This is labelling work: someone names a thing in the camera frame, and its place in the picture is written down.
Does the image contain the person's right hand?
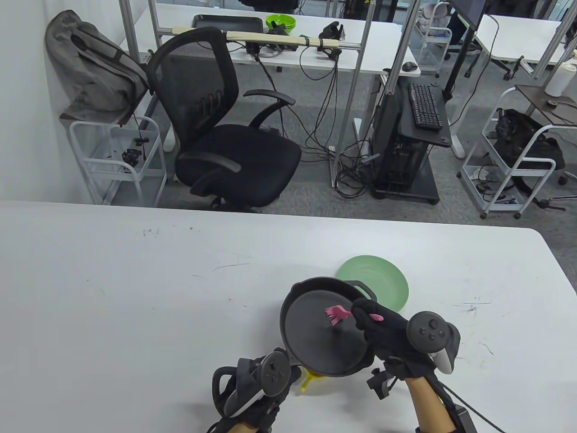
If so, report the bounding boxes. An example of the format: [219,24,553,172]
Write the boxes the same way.
[351,298,435,380]

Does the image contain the person's left hand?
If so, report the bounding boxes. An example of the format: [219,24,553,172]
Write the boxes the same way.
[225,347,302,429]

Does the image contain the black cast iron frying pan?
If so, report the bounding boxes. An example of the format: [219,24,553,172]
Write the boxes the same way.
[279,276,378,378]

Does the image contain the black forearm battery pack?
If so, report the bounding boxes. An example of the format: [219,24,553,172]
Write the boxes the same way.
[451,404,478,433]

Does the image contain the person's right forearm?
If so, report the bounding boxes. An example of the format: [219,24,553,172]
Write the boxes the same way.
[404,374,456,433]

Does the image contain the grey left hand controller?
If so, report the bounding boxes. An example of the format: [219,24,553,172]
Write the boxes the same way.
[212,350,293,418]

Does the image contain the grey hand controller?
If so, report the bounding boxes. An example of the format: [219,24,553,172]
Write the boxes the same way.
[407,311,462,375]
[212,350,293,418]

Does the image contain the grey right hand controller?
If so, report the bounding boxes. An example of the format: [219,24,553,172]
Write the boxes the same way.
[407,311,462,375]

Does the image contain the yellow measuring cup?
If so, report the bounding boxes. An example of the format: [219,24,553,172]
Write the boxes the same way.
[299,367,328,394]

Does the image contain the light green plate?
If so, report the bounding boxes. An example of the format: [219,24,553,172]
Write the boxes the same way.
[337,255,410,313]

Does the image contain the black computer stand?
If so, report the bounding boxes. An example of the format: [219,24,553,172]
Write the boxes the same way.
[371,68,453,206]

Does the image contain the black mesh office chair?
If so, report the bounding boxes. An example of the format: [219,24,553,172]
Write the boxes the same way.
[147,26,302,213]

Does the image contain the black keyboard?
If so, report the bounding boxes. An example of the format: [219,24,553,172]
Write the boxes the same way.
[408,83,444,131]

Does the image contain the black bag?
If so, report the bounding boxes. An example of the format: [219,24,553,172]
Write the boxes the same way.
[495,108,565,171]

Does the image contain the white cart with brown top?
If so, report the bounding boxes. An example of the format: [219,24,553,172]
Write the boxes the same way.
[60,106,168,207]

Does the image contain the long white desk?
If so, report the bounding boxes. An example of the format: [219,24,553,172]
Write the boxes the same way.
[119,4,422,152]

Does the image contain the small white trolley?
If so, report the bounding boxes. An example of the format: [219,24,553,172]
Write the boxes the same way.
[412,0,453,78]

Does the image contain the white bottle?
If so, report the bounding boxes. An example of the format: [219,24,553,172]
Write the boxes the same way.
[544,62,577,97]

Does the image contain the long wooden bar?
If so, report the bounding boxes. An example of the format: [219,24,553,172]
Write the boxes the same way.
[172,26,341,49]

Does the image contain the white desk with black legs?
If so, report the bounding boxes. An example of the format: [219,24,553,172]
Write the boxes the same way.
[464,14,577,82]

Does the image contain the bright green bowl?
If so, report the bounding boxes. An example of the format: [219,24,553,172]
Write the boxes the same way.
[266,14,297,33]

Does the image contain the large black monitor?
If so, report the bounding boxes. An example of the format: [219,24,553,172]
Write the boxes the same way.
[444,0,490,101]

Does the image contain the black tray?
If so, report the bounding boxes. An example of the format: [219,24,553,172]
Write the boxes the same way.
[192,14,264,33]

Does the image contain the grey backpack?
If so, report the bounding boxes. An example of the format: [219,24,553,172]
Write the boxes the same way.
[44,10,150,114]

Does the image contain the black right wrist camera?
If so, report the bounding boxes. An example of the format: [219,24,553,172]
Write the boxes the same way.
[366,368,398,401]

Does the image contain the black cable bundle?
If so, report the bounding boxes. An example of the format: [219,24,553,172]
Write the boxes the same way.
[298,45,384,199]

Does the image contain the white wire cart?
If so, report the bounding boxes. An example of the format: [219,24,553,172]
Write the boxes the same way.
[457,85,577,220]

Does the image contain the black gloves with cables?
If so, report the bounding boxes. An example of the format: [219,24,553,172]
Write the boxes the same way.
[319,21,346,60]

